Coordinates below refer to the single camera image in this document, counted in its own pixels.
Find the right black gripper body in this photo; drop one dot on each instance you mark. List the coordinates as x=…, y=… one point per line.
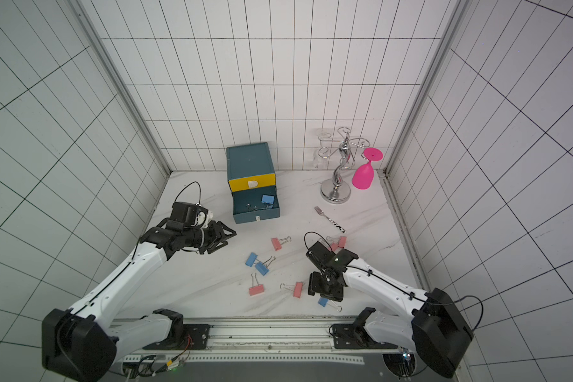
x=325, y=285

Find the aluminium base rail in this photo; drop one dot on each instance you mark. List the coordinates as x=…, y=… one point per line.
x=257, y=340

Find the pink plastic wine glass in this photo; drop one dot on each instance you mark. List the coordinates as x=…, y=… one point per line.
x=365, y=173

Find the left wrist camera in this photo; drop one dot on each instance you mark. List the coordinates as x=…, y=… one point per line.
x=190, y=215

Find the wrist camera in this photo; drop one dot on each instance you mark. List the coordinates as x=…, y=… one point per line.
x=190, y=215
x=319, y=254

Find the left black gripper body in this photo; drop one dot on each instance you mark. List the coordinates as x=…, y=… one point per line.
x=201, y=237

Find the clear wine glass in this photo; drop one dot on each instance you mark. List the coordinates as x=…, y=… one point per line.
x=324, y=150

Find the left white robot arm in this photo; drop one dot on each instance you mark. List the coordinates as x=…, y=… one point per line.
x=82, y=343

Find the pink clip lower centre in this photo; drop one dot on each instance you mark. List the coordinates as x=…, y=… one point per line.
x=296, y=289

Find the teal drawer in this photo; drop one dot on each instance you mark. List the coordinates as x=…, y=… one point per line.
x=240, y=200

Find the pink clip right pair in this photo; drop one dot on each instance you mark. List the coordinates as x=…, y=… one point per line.
x=328, y=239

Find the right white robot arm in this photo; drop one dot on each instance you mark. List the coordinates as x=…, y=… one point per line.
x=401, y=301

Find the pink clip front left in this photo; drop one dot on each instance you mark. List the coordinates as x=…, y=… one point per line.
x=256, y=287

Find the teal drawer cabinet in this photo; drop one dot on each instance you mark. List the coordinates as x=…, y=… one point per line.
x=248, y=160

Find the chrome glass rack stand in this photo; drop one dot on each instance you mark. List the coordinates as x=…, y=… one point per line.
x=335, y=190

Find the yellow top drawer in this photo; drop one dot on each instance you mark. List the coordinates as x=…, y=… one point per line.
x=252, y=182

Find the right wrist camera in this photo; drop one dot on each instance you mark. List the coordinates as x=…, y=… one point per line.
x=319, y=254

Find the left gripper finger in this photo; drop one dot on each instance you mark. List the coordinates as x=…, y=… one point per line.
x=216, y=243
x=220, y=230

